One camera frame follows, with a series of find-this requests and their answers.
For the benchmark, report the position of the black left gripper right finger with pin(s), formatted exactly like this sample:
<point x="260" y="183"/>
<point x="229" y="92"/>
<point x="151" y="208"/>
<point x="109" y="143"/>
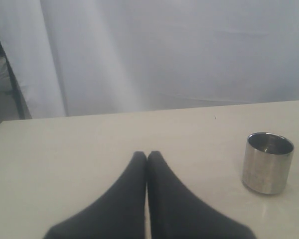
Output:
<point x="176" y="213"/>

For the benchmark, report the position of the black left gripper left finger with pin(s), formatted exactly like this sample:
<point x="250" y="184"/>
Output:
<point x="118" y="214"/>

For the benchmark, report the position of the stainless steel cup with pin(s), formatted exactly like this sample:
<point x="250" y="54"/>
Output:
<point x="267" y="162"/>

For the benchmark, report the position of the white backdrop curtain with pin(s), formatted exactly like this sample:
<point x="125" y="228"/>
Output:
<point x="86" y="57"/>

